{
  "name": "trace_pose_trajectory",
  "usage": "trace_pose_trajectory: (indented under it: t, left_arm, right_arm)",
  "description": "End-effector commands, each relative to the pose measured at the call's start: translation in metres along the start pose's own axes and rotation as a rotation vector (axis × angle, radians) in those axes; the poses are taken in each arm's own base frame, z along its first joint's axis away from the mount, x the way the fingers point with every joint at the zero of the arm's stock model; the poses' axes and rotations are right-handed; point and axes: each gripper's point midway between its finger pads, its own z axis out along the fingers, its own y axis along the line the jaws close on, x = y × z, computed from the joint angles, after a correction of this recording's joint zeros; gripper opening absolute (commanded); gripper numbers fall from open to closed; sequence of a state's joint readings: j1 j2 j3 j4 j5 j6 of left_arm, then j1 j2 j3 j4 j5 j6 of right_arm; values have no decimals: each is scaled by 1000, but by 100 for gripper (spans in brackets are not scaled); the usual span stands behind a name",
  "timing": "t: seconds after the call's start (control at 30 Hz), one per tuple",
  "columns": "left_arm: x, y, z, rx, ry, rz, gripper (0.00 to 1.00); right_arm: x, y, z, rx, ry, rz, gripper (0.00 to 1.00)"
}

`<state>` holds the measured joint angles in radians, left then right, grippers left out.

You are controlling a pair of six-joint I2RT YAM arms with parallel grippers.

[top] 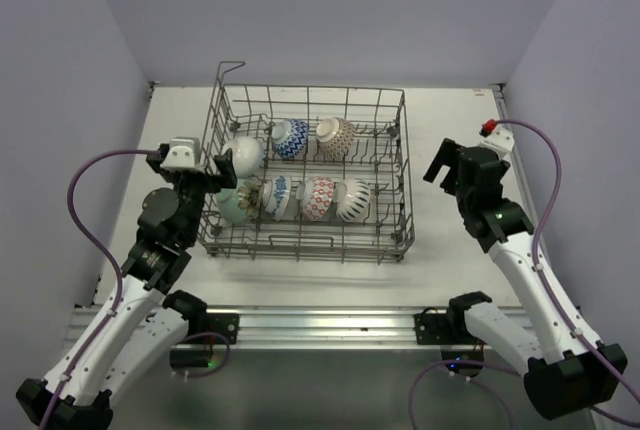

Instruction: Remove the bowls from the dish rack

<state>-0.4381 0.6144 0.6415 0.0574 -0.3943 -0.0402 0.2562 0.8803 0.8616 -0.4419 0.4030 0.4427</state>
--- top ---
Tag blue zigzag ceramic bowl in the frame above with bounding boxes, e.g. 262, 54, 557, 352
271, 118, 309, 160

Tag brown dotted ceramic bowl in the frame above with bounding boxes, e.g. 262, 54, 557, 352
315, 117, 356, 160

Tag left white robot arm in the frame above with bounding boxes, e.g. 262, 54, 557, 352
16, 139, 237, 429

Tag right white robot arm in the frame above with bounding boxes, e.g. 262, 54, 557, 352
424, 139, 628, 420

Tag white ribbed ceramic bowl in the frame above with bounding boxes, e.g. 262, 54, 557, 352
221, 136, 265, 178

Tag pale green ceramic bowl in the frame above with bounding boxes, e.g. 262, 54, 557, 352
216, 187, 248, 225

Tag brown floral ceramic bowl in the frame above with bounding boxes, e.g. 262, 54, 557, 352
238, 180, 262, 219

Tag blue floral white bowl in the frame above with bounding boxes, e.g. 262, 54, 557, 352
262, 175, 292, 221

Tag red diamond pattern bowl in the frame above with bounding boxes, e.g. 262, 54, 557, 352
296, 176, 335, 222

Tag white bowl dark stripes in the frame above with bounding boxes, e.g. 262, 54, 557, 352
333, 178, 371, 222

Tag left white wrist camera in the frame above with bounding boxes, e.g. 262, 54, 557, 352
160, 137, 204, 172

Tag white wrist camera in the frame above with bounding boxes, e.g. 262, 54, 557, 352
160, 137, 204, 172
479, 119, 515, 158

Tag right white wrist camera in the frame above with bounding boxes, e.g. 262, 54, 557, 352
479, 119, 515, 158

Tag grey wire dish rack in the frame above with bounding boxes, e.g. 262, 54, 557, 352
198, 61, 415, 263

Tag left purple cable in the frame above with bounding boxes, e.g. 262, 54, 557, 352
37, 149, 162, 426

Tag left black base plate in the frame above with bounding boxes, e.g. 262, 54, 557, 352
184, 312, 240, 345

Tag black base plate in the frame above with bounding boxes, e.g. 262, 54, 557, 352
413, 307, 473, 346
184, 312, 240, 345

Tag aluminium mounting rail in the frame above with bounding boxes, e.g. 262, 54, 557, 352
64, 303, 589, 351

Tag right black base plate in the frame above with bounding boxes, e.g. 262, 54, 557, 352
413, 307, 473, 346

